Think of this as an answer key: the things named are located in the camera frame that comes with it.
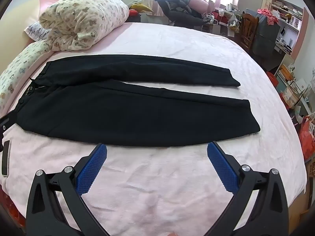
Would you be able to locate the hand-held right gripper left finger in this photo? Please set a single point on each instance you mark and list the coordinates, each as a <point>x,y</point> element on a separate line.
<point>93,164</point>

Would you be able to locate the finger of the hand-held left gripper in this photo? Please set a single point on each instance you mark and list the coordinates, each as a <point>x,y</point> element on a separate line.
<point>5,125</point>

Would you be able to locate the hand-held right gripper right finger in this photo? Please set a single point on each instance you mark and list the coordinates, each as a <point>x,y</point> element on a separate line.
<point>221,164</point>

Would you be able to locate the black pants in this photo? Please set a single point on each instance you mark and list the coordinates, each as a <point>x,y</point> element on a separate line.
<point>123,113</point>

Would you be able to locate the black garment at left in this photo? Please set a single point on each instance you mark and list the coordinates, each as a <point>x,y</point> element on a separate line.
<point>6,157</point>

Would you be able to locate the bear print pillow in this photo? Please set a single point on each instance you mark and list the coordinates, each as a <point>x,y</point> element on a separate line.
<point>17,64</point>

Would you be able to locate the pink bed blanket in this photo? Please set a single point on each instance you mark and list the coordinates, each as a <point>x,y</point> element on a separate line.
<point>160,189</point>

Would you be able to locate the red bag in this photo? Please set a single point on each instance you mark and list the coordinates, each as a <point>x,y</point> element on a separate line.
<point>307,137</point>

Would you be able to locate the white printed pillow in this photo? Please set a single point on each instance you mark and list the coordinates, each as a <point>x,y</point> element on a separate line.
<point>37,30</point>

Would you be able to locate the grey cloth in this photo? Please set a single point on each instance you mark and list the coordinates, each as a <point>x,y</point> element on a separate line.
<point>267,39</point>

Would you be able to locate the folded bear print quilt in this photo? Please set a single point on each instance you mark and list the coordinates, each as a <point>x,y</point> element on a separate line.
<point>83,17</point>

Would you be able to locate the wooden chair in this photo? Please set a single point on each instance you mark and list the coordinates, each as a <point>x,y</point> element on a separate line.
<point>246,29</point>

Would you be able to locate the red cloth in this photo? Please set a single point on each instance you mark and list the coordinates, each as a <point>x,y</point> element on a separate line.
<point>268,14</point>

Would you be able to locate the pink wooden bookshelf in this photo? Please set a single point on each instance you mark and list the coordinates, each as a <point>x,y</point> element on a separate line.
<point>288,19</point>

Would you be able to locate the pile of dark clothes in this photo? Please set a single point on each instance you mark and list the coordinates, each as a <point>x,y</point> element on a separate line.
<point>177,9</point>

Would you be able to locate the yellow plush toy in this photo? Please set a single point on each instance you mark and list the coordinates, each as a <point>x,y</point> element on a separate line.
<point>141,7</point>

